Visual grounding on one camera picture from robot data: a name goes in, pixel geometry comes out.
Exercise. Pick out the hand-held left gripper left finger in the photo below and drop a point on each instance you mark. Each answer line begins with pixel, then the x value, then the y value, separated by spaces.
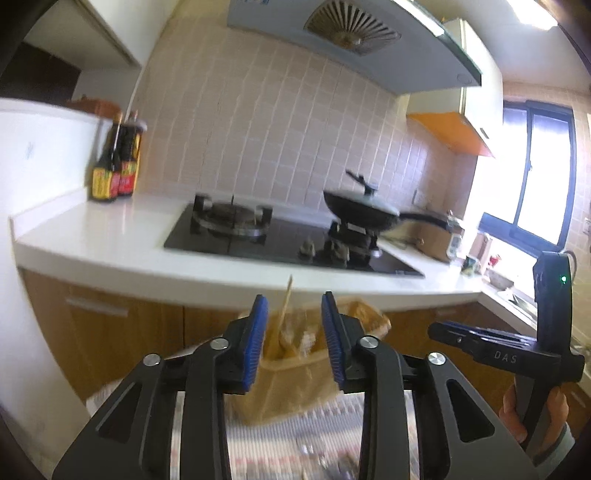
pixel 256 332

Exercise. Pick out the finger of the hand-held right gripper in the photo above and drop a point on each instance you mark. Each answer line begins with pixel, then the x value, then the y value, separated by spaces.
pixel 498 333
pixel 450 336

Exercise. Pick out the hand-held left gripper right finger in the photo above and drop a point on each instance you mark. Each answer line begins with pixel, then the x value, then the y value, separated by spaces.
pixel 331 332

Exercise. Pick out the beige plastic utensil basket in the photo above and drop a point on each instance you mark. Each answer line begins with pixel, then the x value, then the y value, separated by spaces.
pixel 295 383

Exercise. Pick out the person's right forearm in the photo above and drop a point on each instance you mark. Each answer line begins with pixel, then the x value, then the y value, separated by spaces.
pixel 561 450

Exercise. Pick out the person's right hand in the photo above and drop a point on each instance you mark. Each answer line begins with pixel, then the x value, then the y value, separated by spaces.
pixel 511 415

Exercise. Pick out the wooden chopstick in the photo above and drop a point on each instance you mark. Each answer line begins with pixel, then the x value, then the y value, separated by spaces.
pixel 286 304

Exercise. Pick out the dark green mug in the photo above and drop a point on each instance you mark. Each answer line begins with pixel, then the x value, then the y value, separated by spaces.
pixel 471 266

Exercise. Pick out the stove knob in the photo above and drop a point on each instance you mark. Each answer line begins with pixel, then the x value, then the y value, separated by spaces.
pixel 307 250
pixel 336 251

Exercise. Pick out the white pink electric kettle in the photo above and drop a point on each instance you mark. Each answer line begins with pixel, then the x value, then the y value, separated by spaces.
pixel 485 251

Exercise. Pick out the beige rice cooker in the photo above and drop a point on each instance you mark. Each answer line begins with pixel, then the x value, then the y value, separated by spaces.
pixel 436 244

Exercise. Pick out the black glass gas stove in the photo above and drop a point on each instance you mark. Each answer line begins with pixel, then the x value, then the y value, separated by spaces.
pixel 286 244

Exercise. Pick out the black burner grate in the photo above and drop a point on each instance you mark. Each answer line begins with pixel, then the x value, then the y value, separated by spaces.
pixel 355 240
pixel 231 217

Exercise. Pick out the striped woven tablecloth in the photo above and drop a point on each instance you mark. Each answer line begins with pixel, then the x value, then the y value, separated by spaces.
pixel 286 438

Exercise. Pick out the black wok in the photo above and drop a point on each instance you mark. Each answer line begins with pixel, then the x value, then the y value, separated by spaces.
pixel 360 220

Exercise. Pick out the dark framed window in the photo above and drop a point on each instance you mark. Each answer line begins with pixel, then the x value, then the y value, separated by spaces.
pixel 545 175

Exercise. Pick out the wide dark sauce bottle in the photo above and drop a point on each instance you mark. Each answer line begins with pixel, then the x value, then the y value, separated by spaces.
pixel 130 175

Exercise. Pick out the slim dark sauce bottle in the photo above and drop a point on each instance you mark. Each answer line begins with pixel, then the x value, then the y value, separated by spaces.
pixel 105 182

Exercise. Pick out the white cabinet with orange underside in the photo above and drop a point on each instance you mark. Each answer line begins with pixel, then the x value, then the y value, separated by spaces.
pixel 480 92

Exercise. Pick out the brown woven tray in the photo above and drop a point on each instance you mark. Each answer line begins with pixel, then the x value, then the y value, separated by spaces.
pixel 94 106

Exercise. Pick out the grey range hood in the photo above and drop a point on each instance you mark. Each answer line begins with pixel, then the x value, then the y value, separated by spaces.
pixel 415 55

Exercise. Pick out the white upper cabinet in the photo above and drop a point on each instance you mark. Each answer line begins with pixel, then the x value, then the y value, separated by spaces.
pixel 106 27

